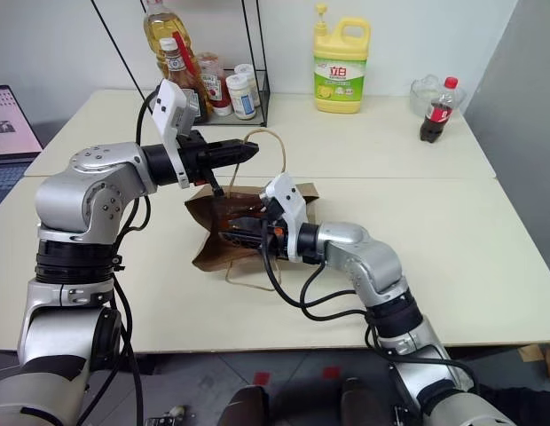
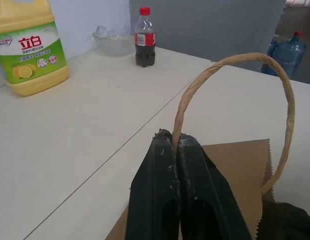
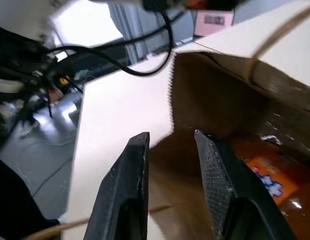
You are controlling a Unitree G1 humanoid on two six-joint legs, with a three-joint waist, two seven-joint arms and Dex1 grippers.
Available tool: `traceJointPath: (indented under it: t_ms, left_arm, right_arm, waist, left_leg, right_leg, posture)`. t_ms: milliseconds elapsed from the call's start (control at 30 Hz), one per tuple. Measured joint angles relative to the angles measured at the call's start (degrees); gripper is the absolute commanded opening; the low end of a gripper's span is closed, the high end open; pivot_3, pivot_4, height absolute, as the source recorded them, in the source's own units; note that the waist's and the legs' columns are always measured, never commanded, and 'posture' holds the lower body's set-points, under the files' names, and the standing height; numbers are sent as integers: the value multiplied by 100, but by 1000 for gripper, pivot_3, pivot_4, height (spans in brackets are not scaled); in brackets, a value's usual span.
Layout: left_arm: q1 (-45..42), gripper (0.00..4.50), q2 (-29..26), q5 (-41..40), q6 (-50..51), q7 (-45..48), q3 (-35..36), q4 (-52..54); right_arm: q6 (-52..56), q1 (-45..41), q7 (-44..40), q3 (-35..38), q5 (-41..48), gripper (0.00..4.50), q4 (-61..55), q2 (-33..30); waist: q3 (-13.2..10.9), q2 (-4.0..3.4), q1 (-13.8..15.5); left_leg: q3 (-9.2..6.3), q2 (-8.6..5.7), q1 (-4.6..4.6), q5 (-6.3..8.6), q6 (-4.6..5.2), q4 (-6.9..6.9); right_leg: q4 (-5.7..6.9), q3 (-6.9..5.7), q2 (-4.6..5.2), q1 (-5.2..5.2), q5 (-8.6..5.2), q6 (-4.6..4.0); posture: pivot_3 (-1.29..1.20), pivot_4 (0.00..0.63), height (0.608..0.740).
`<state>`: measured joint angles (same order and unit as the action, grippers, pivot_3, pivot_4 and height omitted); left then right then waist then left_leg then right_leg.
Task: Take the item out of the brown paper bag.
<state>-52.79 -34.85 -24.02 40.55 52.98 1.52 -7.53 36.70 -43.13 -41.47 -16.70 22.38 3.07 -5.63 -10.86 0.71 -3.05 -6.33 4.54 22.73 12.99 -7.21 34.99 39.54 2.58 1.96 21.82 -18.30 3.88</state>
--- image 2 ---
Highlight blue water cooler jug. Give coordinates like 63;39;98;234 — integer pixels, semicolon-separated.
259;30;308;80

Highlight yellow dish detergent jug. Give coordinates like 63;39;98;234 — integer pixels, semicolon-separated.
0;0;71;97

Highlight clear glass bowl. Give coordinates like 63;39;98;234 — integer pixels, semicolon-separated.
92;24;137;57

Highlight brown paper bag with handles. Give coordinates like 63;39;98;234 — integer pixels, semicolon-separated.
104;52;296;240

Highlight grey partition panel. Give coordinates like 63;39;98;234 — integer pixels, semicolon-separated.
128;0;288;74

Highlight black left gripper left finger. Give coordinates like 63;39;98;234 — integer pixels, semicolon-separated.
124;128;182;240

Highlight small cola bottle red cap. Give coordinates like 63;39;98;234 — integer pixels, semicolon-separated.
133;6;157;69

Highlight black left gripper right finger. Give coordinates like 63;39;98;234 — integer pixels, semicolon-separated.
175;133;253;240

